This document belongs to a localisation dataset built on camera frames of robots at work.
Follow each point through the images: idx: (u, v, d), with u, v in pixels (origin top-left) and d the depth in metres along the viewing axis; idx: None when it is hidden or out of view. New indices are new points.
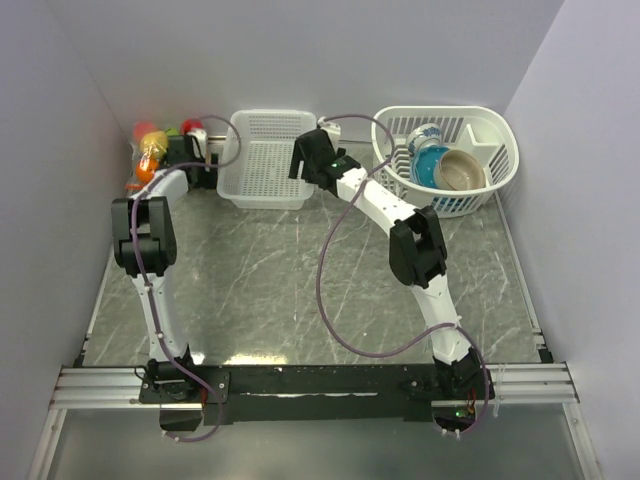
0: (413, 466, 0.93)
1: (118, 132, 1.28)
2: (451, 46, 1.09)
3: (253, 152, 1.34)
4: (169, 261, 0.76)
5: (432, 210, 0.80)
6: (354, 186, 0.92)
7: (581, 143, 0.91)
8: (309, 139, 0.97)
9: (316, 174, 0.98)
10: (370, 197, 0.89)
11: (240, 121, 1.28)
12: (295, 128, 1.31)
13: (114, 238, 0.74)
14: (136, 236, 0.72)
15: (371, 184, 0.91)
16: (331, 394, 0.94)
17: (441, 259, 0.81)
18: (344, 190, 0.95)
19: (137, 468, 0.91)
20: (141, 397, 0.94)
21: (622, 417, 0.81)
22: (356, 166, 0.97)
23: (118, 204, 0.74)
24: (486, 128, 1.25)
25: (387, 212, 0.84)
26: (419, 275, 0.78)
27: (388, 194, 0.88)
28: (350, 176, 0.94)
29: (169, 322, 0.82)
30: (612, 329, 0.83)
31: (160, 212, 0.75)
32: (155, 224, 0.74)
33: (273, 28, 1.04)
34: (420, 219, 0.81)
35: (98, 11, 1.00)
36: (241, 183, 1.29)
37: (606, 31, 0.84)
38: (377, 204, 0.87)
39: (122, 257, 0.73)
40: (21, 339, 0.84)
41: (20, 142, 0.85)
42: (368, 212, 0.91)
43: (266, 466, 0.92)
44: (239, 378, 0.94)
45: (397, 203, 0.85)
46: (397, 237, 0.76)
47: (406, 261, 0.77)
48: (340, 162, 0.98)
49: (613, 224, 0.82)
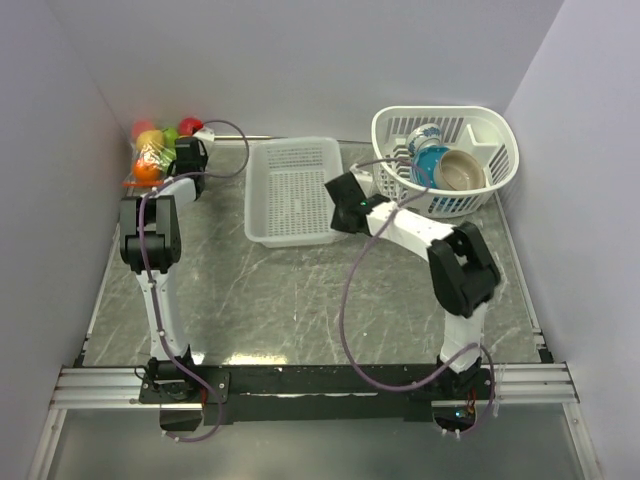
0: (413, 466, 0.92)
1: (117, 132, 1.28)
2: (451, 46, 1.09)
3: (277, 184, 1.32)
4: (172, 259, 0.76)
5: (473, 224, 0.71)
6: (383, 218, 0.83)
7: (581, 144, 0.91)
8: (335, 183, 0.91)
9: (345, 215, 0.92)
10: (402, 224, 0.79)
11: (260, 152, 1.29)
12: (314, 152, 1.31)
13: (120, 234, 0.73)
14: (142, 232, 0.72)
15: (401, 212, 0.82)
16: (331, 394, 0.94)
17: (493, 284, 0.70)
18: (377, 227, 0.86)
19: (137, 468, 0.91)
20: (141, 397, 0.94)
21: (622, 416, 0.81)
22: (386, 201, 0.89)
23: (127, 200, 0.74)
24: (486, 128, 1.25)
25: (422, 236, 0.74)
26: (467, 299, 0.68)
27: (421, 219, 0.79)
28: (382, 211, 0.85)
29: (170, 322, 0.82)
30: (611, 330, 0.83)
31: (168, 209, 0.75)
32: (161, 222, 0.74)
33: (273, 29, 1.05)
34: (461, 236, 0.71)
35: (99, 13, 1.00)
36: (268, 222, 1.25)
37: (605, 33, 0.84)
38: (410, 229, 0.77)
39: (127, 253, 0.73)
40: (21, 340, 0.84)
41: (20, 141, 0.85)
42: (399, 240, 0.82)
43: (266, 466, 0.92)
44: (240, 378, 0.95)
45: (431, 224, 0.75)
46: (436, 255, 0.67)
47: (451, 283, 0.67)
48: (368, 198, 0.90)
49: (613, 225, 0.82)
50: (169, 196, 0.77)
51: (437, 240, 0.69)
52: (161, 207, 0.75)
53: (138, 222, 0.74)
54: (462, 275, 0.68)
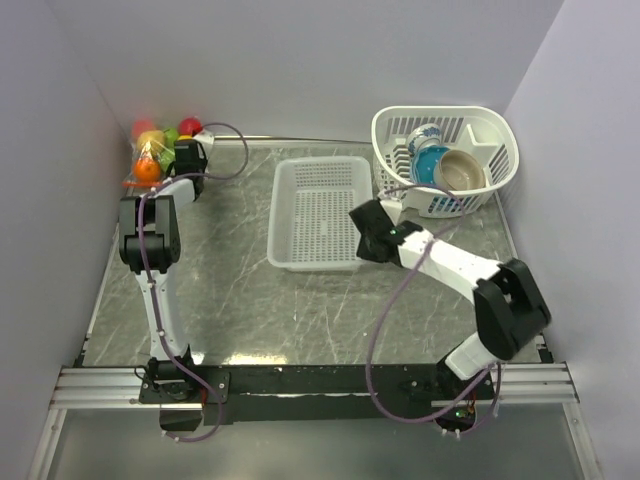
0: (414, 466, 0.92)
1: (117, 132, 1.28)
2: (451, 46, 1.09)
3: (301, 204, 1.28)
4: (172, 259, 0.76)
5: (520, 260, 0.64)
6: (418, 249, 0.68)
7: (581, 144, 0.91)
8: (358, 209, 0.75)
9: (374, 245, 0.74)
10: (440, 259, 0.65)
11: (286, 171, 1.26)
12: (343, 174, 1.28)
13: (120, 234, 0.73)
14: (141, 233, 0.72)
15: (435, 242, 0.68)
16: (331, 394, 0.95)
17: (541, 326, 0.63)
18: (408, 259, 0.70)
19: (137, 468, 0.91)
20: (141, 397, 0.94)
21: (622, 416, 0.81)
22: (419, 228, 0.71)
23: (127, 200, 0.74)
24: (485, 128, 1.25)
25: (466, 274, 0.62)
26: (516, 346, 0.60)
27: (461, 252, 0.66)
28: (414, 240, 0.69)
29: (170, 322, 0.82)
30: (611, 329, 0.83)
31: (167, 209, 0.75)
32: (161, 222, 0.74)
33: (273, 29, 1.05)
34: (507, 275, 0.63)
35: (99, 13, 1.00)
36: (294, 244, 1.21)
37: (605, 32, 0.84)
38: (450, 266, 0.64)
39: (126, 254, 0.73)
40: (21, 340, 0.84)
41: (20, 141, 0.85)
42: (437, 278, 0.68)
43: (266, 467, 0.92)
44: (240, 379, 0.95)
45: (474, 260, 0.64)
46: (484, 298, 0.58)
47: (500, 329, 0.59)
48: (399, 226, 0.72)
49: (613, 225, 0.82)
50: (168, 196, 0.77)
51: (483, 281, 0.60)
52: (161, 207, 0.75)
53: (138, 222, 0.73)
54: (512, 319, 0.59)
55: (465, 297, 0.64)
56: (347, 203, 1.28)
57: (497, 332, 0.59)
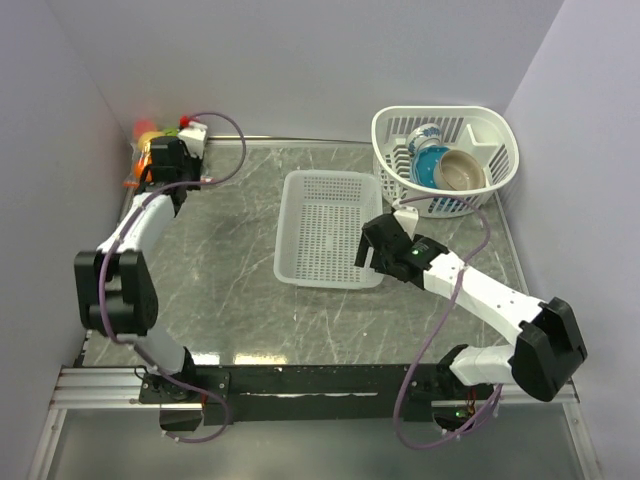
0: (413, 466, 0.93)
1: (117, 132, 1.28)
2: (451, 46, 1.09)
3: (307, 214, 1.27)
4: (145, 323, 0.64)
5: (564, 301, 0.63)
6: (449, 278, 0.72)
7: (581, 144, 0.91)
8: (378, 228, 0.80)
9: (395, 265, 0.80)
10: (476, 293, 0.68)
11: (295, 182, 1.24)
12: (352, 188, 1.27)
13: (80, 299, 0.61)
14: (102, 302, 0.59)
15: (469, 272, 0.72)
16: (330, 394, 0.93)
17: (578, 364, 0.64)
18: (441, 286, 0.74)
19: (138, 468, 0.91)
20: (141, 397, 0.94)
21: (623, 416, 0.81)
22: (441, 250, 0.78)
23: (83, 259, 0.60)
24: (486, 128, 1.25)
25: (504, 312, 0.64)
26: (555, 387, 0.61)
27: (497, 285, 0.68)
28: (441, 267, 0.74)
29: (160, 355, 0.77)
30: (611, 330, 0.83)
31: (131, 272, 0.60)
32: (125, 286, 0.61)
33: (273, 29, 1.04)
34: (550, 317, 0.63)
35: (99, 13, 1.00)
36: (297, 258, 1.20)
37: (606, 32, 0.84)
38: (487, 301, 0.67)
39: (88, 319, 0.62)
40: (20, 339, 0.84)
41: (19, 141, 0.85)
42: (473, 309, 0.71)
43: (266, 466, 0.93)
44: (240, 379, 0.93)
45: (512, 297, 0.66)
46: (530, 345, 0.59)
47: (542, 373, 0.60)
48: (421, 247, 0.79)
49: (614, 225, 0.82)
50: (135, 252, 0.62)
51: (529, 325, 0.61)
52: (122, 271, 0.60)
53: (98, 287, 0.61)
54: (554, 362, 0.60)
55: (503, 333, 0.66)
56: (354, 217, 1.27)
57: (539, 377, 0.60)
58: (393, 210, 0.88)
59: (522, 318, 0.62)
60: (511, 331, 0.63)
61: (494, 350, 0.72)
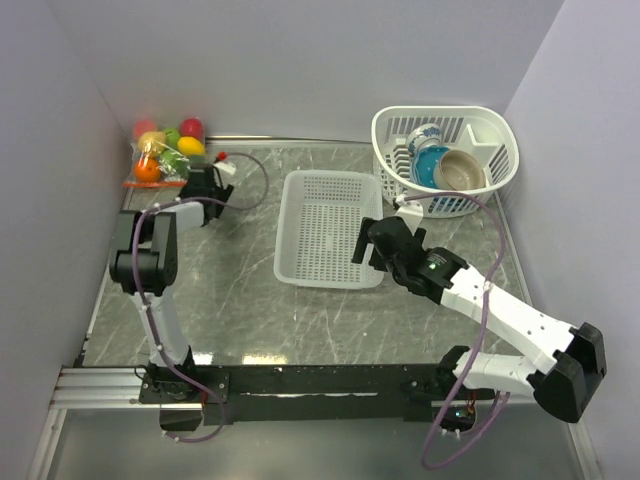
0: (413, 467, 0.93)
1: (117, 132, 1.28)
2: (451, 46, 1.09)
3: (307, 214, 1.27)
4: (166, 282, 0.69)
5: (596, 328, 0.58)
6: (474, 299, 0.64)
7: (581, 144, 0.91)
8: (389, 237, 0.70)
9: (408, 278, 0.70)
10: (504, 316, 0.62)
11: (295, 181, 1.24)
12: (352, 188, 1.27)
13: (113, 249, 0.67)
14: (135, 250, 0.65)
15: (493, 290, 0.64)
16: (330, 394, 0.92)
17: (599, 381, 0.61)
18: (461, 304, 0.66)
19: (138, 468, 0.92)
20: (141, 397, 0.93)
21: (623, 417, 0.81)
22: (460, 263, 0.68)
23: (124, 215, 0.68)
24: (486, 128, 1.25)
25: (536, 340, 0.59)
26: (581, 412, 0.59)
27: (525, 307, 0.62)
28: (463, 284, 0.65)
29: (167, 335, 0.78)
30: (611, 330, 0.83)
31: (166, 228, 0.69)
32: (157, 241, 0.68)
33: (273, 29, 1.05)
34: (582, 343, 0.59)
35: (99, 13, 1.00)
36: (297, 258, 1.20)
37: (606, 32, 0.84)
38: (516, 326, 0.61)
39: (116, 272, 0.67)
40: (20, 339, 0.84)
41: (20, 141, 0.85)
42: (498, 330, 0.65)
43: (266, 466, 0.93)
44: (240, 378, 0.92)
45: (543, 321, 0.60)
46: (566, 378, 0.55)
47: (573, 403, 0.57)
48: (438, 260, 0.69)
49: (613, 225, 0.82)
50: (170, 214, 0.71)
51: (564, 356, 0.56)
52: (159, 227, 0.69)
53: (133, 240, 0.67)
54: (583, 389, 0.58)
55: (531, 359, 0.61)
56: (354, 217, 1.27)
57: (568, 405, 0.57)
58: (398, 206, 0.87)
59: (557, 348, 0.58)
60: (545, 361, 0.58)
61: (508, 360, 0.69)
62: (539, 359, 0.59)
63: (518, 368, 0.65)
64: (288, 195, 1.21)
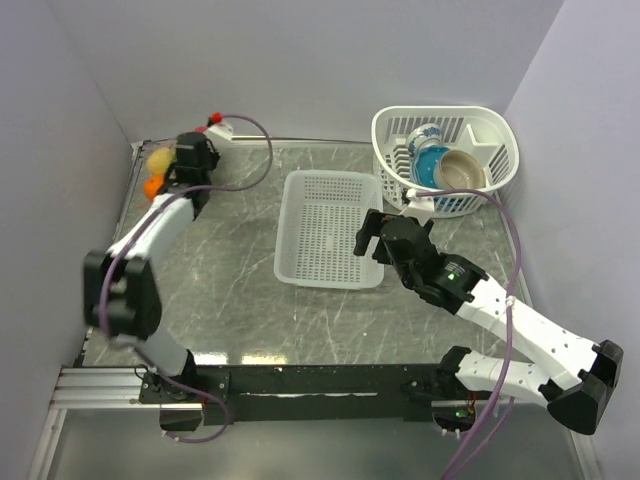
0: (412, 467, 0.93)
1: (117, 131, 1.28)
2: (452, 45, 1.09)
3: (307, 214, 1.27)
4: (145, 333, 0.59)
5: (619, 346, 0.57)
6: (495, 314, 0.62)
7: (582, 145, 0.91)
8: (407, 241, 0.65)
9: (424, 287, 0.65)
10: (527, 333, 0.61)
11: (295, 181, 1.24)
12: (352, 188, 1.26)
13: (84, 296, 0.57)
14: (104, 304, 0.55)
15: (516, 305, 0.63)
16: (330, 394, 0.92)
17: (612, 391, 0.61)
18: (479, 317, 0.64)
19: (138, 468, 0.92)
20: (141, 397, 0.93)
21: (622, 416, 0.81)
22: (479, 275, 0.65)
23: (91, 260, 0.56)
24: (486, 128, 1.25)
25: (560, 359, 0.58)
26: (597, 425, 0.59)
27: (547, 323, 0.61)
28: (485, 296, 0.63)
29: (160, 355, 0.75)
30: (611, 330, 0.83)
31: (139, 278, 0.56)
32: (131, 290, 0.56)
33: (273, 29, 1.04)
34: (604, 362, 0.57)
35: (99, 13, 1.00)
36: (297, 259, 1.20)
37: (606, 33, 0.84)
38: (540, 344, 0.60)
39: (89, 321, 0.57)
40: (20, 339, 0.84)
41: (20, 142, 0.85)
42: (519, 344, 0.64)
43: (267, 465, 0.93)
44: (240, 378, 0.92)
45: (566, 339, 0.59)
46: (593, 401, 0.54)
47: (593, 420, 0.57)
48: (456, 269, 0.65)
49: (614, 227, 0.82)
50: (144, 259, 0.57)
51: (590, 377, 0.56)
52: (130, 276, 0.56)
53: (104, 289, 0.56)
54: (604, 405, 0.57)
55: (551, 374, 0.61)
56: (354, 217, 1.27)
57: (587, 419, 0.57)
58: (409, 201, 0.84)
59: (582, 367, 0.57)
60: (568, 379, 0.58)
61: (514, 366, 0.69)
62: (562, 377, 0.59)
63: (528, 377, 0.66)
64: (288, 196, 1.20)
